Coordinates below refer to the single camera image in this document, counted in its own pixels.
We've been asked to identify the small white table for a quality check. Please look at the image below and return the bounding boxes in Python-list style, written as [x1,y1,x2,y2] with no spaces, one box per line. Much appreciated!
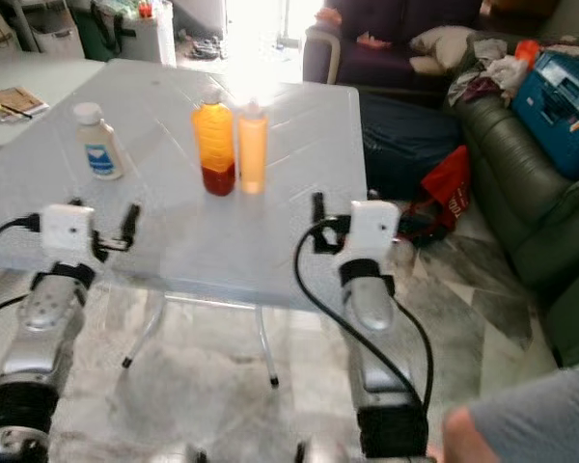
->
[0,59,89,156]

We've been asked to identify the white storage box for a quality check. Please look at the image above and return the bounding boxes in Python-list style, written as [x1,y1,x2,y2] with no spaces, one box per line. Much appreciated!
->
[110,0,178,68]

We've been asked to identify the blue plastic crate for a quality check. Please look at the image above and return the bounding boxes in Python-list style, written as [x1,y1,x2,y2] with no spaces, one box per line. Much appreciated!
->
[510,49,579,180]

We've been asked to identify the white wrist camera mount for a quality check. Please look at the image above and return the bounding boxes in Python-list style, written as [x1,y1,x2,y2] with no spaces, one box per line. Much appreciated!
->
[335,199,402,277]
[38,203,96,267]

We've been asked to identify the white shopping bag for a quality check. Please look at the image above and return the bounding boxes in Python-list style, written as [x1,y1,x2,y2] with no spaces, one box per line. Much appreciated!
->
[28,4,84,58]

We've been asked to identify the person in grey shorts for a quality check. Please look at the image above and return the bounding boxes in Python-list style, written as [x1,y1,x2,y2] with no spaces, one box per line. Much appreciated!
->
[424,361,579,463]

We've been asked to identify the cream cushion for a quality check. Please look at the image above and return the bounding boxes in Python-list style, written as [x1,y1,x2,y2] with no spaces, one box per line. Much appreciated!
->
[409,25,475,77]

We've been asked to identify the black sandals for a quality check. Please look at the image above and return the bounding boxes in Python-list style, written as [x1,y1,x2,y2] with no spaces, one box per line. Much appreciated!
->
[182,36,224,62]

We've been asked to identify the red bag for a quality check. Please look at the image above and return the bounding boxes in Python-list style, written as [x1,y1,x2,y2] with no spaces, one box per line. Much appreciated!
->
[400,144,473,238]

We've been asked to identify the dark green sofa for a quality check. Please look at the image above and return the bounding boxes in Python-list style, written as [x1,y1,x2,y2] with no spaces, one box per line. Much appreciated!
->
[453,90,579,369]

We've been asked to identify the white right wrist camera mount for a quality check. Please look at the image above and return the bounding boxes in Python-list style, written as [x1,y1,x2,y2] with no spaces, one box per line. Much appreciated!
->
[335,199,402,277]

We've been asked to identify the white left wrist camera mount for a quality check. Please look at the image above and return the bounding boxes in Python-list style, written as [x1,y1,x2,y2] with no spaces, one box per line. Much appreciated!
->
[38,203,96,267]

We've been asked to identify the orange container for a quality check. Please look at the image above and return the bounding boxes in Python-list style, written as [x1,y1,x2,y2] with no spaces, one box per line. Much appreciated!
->
[513,38,542,68]

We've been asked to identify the person in dark clothes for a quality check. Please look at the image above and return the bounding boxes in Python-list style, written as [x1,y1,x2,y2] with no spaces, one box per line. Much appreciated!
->
[313,0,484,200]

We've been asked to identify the grey white clothes pile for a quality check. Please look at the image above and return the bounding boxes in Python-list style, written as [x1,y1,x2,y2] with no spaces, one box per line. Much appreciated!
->
[448,38,533,108]

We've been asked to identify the pale orange juice bottle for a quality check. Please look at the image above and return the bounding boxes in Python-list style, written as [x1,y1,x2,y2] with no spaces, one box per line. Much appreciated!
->
[235,95,270,198]

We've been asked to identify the large white plastic table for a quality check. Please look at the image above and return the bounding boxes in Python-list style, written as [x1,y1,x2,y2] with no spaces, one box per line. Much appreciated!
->
[0,57,417,390]

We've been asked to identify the brown notebook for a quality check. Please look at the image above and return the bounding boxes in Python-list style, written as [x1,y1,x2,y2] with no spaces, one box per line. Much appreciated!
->
[0,86,52,123]

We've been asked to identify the silver right robot leg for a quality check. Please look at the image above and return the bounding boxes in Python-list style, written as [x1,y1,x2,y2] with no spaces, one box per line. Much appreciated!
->
[293,433,359,463]

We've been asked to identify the dark pen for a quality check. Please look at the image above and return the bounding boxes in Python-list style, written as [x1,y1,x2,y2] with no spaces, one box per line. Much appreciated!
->
[0,100,33,120]

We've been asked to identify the white bottle blue label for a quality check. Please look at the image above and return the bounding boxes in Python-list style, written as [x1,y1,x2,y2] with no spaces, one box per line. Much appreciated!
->
[71,101,125,182]

